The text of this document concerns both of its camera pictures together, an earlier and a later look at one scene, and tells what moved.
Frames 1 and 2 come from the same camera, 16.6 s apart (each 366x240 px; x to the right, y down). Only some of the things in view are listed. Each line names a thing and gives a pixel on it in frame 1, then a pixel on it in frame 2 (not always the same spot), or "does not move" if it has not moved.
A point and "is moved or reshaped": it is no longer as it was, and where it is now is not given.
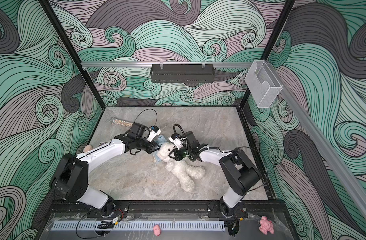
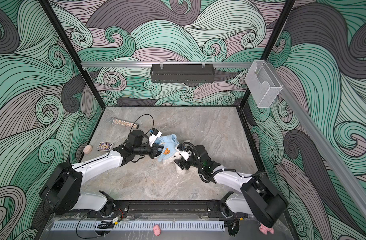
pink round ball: x=87 y=148 does not move
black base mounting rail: x=167 y=207 does not move
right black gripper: x=176 y=154 → x=182 y=164
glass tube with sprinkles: x=114 y=120 does not move
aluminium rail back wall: x=164 y=64 does not move
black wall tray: x=182 y=73 does not move
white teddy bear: x=182 y=169 is moved or reshaped
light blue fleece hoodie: x=160 y=140 is moved or reshaped
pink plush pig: x=266 y=225 does not move
